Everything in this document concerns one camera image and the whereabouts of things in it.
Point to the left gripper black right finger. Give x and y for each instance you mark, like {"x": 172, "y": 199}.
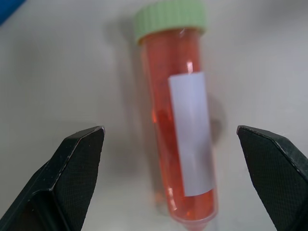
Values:
{"x": 276, "y": 178}

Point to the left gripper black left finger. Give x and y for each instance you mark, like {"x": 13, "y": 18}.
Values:
{"x": 60, "y": 183}

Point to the red liquid tube green cap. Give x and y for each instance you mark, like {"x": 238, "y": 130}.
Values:
{"x": 163, "y": 120}

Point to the blue test tube rack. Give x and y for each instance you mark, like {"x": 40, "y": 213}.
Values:
{"x": 6, "y": 6}

